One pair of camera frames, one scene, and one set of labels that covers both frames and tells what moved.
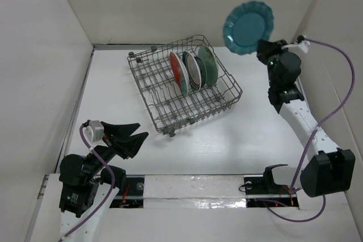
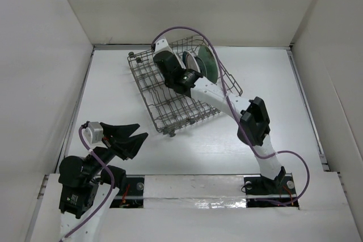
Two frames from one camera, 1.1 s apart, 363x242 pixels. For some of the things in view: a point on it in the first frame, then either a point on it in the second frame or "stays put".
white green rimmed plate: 193,69 stays put
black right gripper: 265,48 -> 177,60
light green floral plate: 211,64 stays put
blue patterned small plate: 202,69 stays put
